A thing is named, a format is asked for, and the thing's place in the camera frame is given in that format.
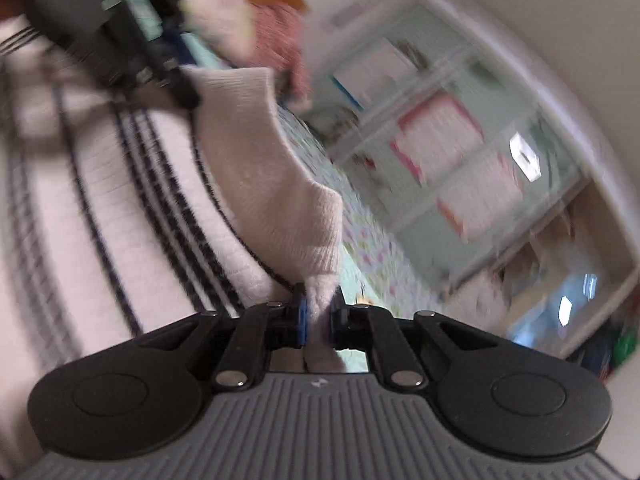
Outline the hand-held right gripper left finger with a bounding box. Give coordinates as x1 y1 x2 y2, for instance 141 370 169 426
139 282 309 393

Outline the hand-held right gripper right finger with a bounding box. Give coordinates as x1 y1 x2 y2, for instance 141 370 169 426
329 285 499 391

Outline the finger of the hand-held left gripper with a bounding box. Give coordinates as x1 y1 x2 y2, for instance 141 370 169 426
149 14 202 111

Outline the purple floral blanket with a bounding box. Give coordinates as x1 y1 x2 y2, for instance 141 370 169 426
276 104 442 312

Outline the pink knitted garment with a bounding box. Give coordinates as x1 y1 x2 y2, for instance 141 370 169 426
251 1 314 107

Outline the white sliding-door wardrobe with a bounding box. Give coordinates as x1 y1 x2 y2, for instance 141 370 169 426
299 0 640 362

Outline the blue-edged wall poster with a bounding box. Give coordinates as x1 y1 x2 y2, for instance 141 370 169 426
331 39 419 112

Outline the orange-edged wall poster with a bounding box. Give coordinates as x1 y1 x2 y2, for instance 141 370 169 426
436 151 527 242

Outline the pink-edged wall poster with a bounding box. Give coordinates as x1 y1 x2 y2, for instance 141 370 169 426
389 94 484 187

